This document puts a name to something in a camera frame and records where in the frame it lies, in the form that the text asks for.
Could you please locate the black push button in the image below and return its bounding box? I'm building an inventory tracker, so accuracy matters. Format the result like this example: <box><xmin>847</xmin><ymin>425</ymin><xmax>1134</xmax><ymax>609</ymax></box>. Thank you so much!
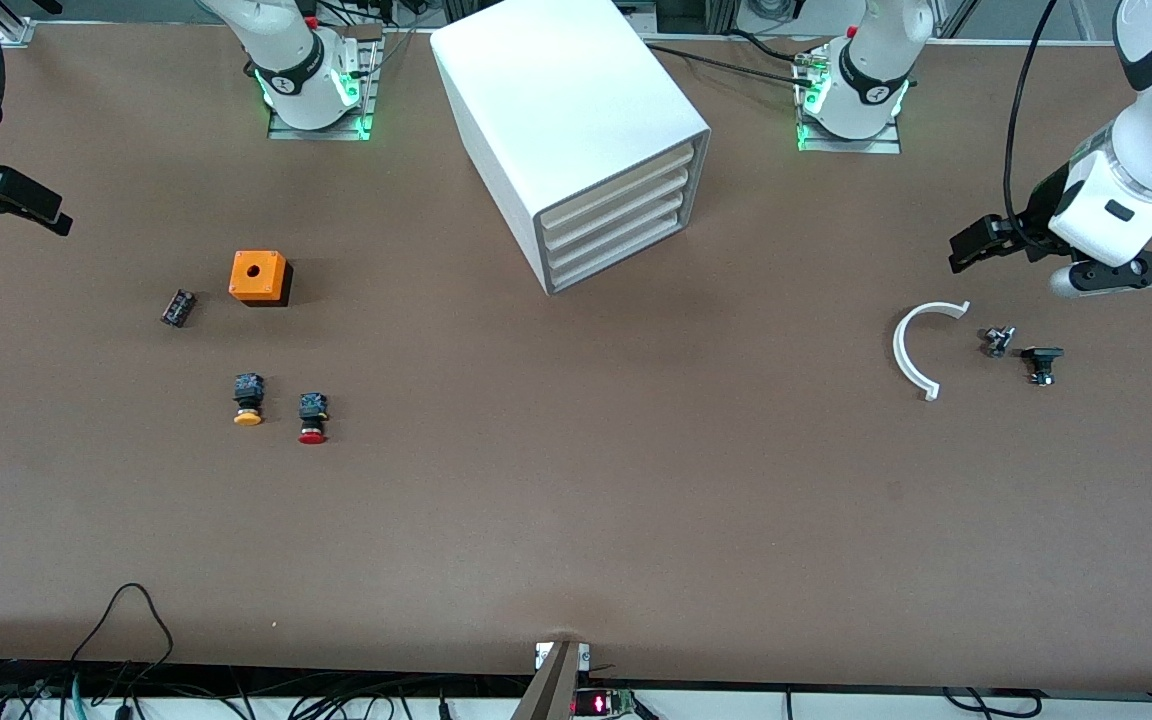
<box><xmin>1021</xmin><ymin>346</ymin><xmax>1065</xmax><ymax>387</ymax></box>

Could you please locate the yellow push button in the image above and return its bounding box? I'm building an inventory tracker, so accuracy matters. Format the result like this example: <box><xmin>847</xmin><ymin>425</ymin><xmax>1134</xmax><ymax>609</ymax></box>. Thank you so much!
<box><xmin>233</xmin><ymin>373</ymin><xmax>266</xmax><ymax>427</ymax></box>

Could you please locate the red push button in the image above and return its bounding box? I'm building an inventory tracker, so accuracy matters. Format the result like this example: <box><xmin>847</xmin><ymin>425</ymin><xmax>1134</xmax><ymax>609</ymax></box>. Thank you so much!
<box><xmin>297</xmin><ymin>392</ymin><xmax>329</xmax><ymax>445</ymax></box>

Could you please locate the white curved plastic part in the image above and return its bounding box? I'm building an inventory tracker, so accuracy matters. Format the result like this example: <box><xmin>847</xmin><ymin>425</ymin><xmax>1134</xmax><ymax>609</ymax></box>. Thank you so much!
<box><xmin>893</xmin><ymin>301</ymin><xmax>971</xmax><ymax>402</ymax></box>

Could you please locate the orange box with hole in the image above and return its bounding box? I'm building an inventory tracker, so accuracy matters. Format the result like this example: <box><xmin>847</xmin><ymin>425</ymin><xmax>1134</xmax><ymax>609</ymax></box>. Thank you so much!
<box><xmin>229</xmin><ymin>250</ymin><xmax>294</xmax><ymax>308</ymax></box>

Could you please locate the device with red light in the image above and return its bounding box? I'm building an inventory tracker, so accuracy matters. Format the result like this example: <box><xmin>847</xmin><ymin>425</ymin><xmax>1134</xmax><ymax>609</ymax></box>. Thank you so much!
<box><xmin>572</xmin><ymin>688</ymin><xmax>639</xmax><ymax>718</ymax></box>

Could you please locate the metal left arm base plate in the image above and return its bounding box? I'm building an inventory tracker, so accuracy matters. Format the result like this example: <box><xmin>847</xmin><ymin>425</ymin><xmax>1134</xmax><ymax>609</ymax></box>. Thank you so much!
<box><xmin>797</xmin><ymin>50</ymin><xmax>903</xmax><ymax>155</ymax></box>

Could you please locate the black cable to arm base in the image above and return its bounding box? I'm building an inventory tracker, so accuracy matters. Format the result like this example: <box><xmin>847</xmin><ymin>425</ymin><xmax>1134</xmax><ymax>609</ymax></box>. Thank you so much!
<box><xmin>644</xmin><ymin>30</ymin><xmax>817</xmax><ymax>77</ymax></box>

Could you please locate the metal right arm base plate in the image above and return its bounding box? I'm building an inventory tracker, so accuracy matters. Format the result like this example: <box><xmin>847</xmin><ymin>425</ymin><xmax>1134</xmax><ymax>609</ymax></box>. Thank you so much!
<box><xmin>267</xmin><ymin>26</ymin><xmax>383</xmax><ymax>142</ymax></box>

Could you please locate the black looped table cable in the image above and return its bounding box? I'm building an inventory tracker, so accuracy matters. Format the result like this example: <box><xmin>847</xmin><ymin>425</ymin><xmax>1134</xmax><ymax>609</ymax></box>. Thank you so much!
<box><xmin>69</xmin><ymin>582</ymin><xmax>175</xmax><ymax>663</ymax></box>

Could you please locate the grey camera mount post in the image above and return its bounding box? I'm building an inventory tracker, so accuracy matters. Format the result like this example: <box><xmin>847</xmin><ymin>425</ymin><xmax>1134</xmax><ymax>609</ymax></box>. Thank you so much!
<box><xmin>510</xmin><ymin>640</ymin><xmax>592</xmax><ymax>720</ymax></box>

